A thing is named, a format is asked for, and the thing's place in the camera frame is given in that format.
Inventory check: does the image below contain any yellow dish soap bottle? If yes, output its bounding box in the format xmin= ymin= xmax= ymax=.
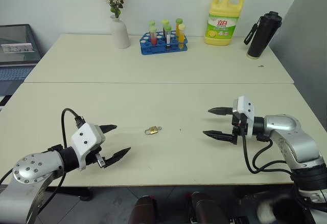
xmin=204 ymin=0 xmax=245 ymax=47

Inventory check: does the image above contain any open grey laptop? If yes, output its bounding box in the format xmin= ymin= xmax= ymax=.
xmin=0 ymin=24 xmax=43 ymax=112

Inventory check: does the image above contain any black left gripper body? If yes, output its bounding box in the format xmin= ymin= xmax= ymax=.
xmin=86 ymin=138 xmax=107 ymax=169

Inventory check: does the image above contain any blurred black white shape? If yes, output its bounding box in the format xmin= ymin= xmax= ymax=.
xmin=230 ymin=186 xmax=312 ymax=224

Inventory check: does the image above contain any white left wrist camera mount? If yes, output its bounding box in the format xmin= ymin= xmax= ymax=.
xmin=71 ymin=123 xmax=106 ymax=172

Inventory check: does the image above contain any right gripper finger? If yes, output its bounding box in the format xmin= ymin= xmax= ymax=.
xmin=207 ymin=106 xmax=233 ymax=118
xmin=202 ymin=130 xmax=234 ymax=144

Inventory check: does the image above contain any green-capped tube red liquid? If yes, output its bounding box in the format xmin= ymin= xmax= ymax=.
xmin=149 ymin=26 xmax=157 ymax=46

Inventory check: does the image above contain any dark maroon rounded shape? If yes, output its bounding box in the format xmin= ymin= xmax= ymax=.
xmin=187 ymin=191 xmax=230 ymax=224
xmin=127 ymin=195 xmax=158 ymax=224

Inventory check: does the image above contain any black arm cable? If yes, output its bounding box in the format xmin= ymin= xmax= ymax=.
xmin=239 ymin=118 xmax=294 ymax=175
xmin=44 ymin=108 xmax=85 ymax=199

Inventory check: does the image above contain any small brass padlock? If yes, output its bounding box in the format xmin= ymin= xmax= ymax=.
xmin=144 ymin=125 xmax=159 ymax=136

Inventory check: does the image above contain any pale-capped tube orange liquid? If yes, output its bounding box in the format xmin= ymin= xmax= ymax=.
xmin=178 ymin=24 xmax=186 ymax=50

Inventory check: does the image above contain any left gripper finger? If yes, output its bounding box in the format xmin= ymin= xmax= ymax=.
xmin=98 ymin=124 xmax=118 ymax=134
xmin=103 ymin=146 xmax=132 ymax=169

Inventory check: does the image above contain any green-capped tube orange liquid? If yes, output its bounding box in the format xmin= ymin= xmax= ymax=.
xmin=175 ymin=17 xmax=183 ymax=37

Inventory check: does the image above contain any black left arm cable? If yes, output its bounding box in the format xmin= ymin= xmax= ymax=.
xmin=44 ymin=108 xmax=85 ymax=199

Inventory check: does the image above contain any white ceramic vase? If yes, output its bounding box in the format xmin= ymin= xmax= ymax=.
xmin=109 ymin=14 xmax=131 ymax=50

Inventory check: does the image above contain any green-capped tube white label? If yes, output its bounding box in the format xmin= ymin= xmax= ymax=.
xmin=164 ymin=25 xmax=173 ymax=49

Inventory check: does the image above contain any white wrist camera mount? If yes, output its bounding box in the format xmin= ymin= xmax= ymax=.
xmin=231 ymin=96 xmax=255 ymax=136
xmin=71 ymin=123 xmax=106 ymax=172

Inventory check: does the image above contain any blue test tube rack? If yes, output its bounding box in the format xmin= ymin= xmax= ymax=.
xmin=139 ymin=30 xmax=189 ymax=56

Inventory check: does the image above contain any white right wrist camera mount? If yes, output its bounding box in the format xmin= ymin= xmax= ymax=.
xmin=231 ymin=96 xmax=255 ymax=136

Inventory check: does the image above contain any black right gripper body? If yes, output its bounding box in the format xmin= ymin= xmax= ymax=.
xmin=230 ymin=113 xmax=249 ymax=145

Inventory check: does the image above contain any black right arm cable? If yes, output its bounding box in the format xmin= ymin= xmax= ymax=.
xmin=239 ymin=118 xmax=294 ymax=175

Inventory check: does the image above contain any black bottle with strap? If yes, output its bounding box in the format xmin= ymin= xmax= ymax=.
xmin=243 ymin=11 xmax=284 ymax=60

